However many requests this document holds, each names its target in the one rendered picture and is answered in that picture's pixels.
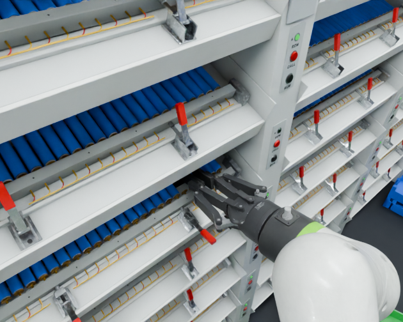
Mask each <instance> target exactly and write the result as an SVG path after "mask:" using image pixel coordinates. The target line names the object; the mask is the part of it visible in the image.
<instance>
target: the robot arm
mask: <svg viewBox="0 0 403 322"><path fill-rule="evenodd" d="M229 180H230V181H229ZM182 181H183V182H184V183H186V184H187V185H188V186H189V189H190V190H192V191H193V192H194V193H193V194H194V202H195V204H196V205H197V206H198V207H199V209H201V211H202V212H204V214H206V216H207V217H208V218H209V219H210V220H211V221H212V222H213V223H214V225H215V228H216V231H217V232H219V233H221V232H222V231H223V228H225V227H232V228H234V229H238V230H240V231H242V232H243V233H244V234H245V236H247V237H248V238H249V239H250V240H252V241H253V242H255V243H256V244H257V245H258V249H259V251H260V253H261V254H263V255H264V256H265V257H266V258H268V259H269V260H271V261H272V262H273V263H274V266H273V272H272V285H273V292H274V297H275V300H276V306H277V309H278V314H279V318H280V322H380V321H382V320H383V319H385V318H387V317H388V316H389V315H390V314H391V313H392V312H393V310H394V309H395V308H396V306H397V304H398V301H399V297H400V281H399V276H398V274H397V271H396V269H395V267H394V266H393V264H392V263H391V261H390V260H389V259H388V258H387V257H386V256H385V255H384V254H383V253H382V252H381V251H380V250H378V249H376V248H375V247H373V246H371V245H369V244H366V243H363V242H360V241H356V240H353V239H350V238H348V237H346V236H343V235H341V234H338V233H336V232H334V231H332V230H330V229H328V228H327V227H325V226H323V225H322V224H320V223H318V222H316V221H314V220H313V219H311V218H309V217H307V216H306V215H304V214H302V213H300V212H299V211H297V210H295V209H293V208H292V207H290V206H285V207H280V206H278V205H277V204H275V203H273V202H272V201H270V200H267V187H265V186H260V185H254V184H252V183H250V182H248V181H245V180H242V179H240V178H237V177H235V176H232V175H230V174H227V173H224V174H223V175H222V176H215V175H213V174H212V173H210V172H208V171H203V170H201V169H200V168H199V169H197V170H195V171H193V172H192V174H191V173H190V174H188V175H187V176H184V177H183V178H182ZM205 186H207V187H209V188H210V189H211V190H210V189H208V188H207V187H205ZM214 186H215V190H219V191H220V192H221V193H223V194H224V195H225V196H227V198H225V197H223V196H221V195H219V194H217V193H215V192H214V191H212V189H213V188H214ZM213 206H215V207H216V208H219V209H220V210H222V211H223V212H224V213H225V215H227V216H228V217H229V219H227V218H225V217H224V216H223V215H220V213H219V212H218V211H217V210H216V209H215V207H213Z"/></svg>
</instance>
